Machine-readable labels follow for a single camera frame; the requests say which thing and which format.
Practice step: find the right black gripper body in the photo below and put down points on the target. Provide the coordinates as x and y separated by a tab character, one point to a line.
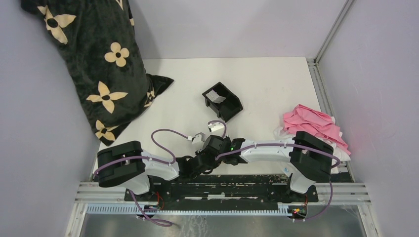
226	138

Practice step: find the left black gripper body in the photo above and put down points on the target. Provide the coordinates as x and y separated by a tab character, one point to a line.
216	165

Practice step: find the black plastic tray box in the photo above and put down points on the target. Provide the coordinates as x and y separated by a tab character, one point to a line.
229	108

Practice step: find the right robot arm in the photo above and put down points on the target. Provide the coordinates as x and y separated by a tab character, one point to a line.
305	159

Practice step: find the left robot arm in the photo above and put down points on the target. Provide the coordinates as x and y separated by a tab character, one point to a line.
129	166

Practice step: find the stack of credit cards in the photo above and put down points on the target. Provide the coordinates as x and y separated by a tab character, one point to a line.
214	97

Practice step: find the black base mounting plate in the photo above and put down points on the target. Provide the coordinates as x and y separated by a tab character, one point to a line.
225	193

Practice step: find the pink cloth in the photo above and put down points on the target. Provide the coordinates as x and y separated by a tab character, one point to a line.
304	112

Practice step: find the white cloth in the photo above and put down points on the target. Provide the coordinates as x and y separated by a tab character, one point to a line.
337	153

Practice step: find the black floral blanket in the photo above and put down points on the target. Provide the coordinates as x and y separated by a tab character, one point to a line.
96	39

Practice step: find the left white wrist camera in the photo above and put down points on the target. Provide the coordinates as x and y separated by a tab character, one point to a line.
197	139

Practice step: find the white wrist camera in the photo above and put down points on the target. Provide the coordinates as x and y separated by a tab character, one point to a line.
197	139
216	127

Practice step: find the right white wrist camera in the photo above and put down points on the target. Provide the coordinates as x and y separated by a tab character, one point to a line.
216	127

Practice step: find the aluminium frame rail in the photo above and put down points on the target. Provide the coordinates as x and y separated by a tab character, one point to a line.
314	63

